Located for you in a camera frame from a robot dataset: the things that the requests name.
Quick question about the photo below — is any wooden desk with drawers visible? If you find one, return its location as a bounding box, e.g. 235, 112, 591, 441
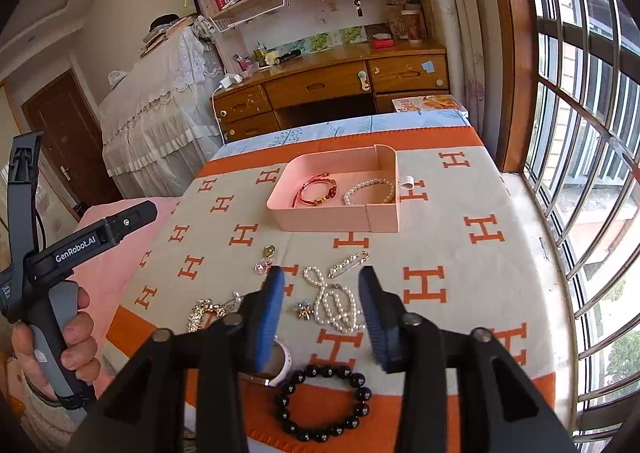
213, 42, 449, 142

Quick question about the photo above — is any gold pink charm keyring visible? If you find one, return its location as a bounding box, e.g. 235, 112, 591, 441
254, 245, 276, 275

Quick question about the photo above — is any orange beige H-pattern blanket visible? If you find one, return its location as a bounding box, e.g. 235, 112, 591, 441
103, 127, 555, 452

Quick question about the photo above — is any brown wooden door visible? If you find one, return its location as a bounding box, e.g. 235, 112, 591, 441
22, 71, 122, 207

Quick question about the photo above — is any red small box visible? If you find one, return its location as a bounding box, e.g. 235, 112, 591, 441
371, 38, 395, 49

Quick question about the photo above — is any pearl safety pin brooch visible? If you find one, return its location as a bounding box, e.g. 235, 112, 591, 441
328, 251, 369, 279

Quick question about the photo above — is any person's left hand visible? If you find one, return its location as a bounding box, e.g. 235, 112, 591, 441
11, 287, 101, 401

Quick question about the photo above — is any white power adapter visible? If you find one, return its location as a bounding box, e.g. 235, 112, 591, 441
219, 74, 243, 89

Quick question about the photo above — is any light blue bed sheet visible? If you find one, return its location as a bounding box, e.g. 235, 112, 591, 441
213, 110, 471, 161

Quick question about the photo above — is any barred window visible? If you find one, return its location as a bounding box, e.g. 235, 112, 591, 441
524, 0, 639, 452

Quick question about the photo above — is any orange magazine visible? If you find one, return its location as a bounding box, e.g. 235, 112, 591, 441
392, 95, 469, 116

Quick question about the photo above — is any gold rhinestone hair comb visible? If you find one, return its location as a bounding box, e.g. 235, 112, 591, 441
186, 291, 243, 333

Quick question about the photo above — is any floral curtain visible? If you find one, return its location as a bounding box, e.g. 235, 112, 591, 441
430, 0, 503, 156

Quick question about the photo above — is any small pearl bracelet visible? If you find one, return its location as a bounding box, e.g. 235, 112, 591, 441
342, 177, 396, 206

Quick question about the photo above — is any long pearl necklace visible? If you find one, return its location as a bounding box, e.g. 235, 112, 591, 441
301, 265, 367, 334

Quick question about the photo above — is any black bead bracelet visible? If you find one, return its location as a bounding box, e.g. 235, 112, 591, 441
273, 364, 373, 442

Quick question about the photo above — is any red cord bracelet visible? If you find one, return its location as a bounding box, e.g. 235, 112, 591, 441
290, 172, 339, 208

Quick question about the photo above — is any pink smart watch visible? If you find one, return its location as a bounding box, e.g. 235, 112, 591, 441
240, 338, 293, 388

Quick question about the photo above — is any lace covered piano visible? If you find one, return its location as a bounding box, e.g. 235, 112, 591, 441
99, 26, 224, 199

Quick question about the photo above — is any pink jewelry tray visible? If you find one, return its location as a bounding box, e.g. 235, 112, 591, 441
267, 144, 400, 233

